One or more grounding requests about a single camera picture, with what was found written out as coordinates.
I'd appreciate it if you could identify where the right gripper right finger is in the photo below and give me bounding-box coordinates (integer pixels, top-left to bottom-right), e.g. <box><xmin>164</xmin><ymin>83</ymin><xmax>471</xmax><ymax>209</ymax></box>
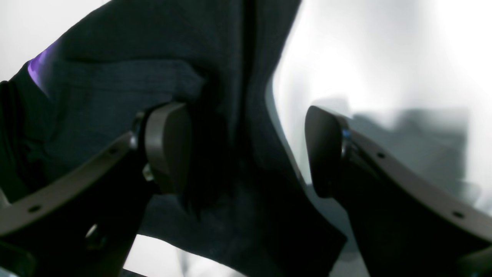
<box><xmin>304</xmin><ymin>106</ymin><xmax>491</xmax><ymax>277</ymax></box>

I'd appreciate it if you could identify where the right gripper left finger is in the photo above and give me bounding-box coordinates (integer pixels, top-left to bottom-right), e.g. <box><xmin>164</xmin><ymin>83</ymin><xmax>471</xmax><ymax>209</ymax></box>
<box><xmin>0</xmin><ymin>102</ymin><xmax>192</xmax><ymax>277</ymax></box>

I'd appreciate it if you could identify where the black T-shirt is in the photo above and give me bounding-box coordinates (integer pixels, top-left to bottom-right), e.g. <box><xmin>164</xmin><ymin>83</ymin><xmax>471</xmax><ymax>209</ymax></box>
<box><xmin>1</xmin><ymin>0</ymin><xmax>346</xmax><ymax>277</ymax></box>

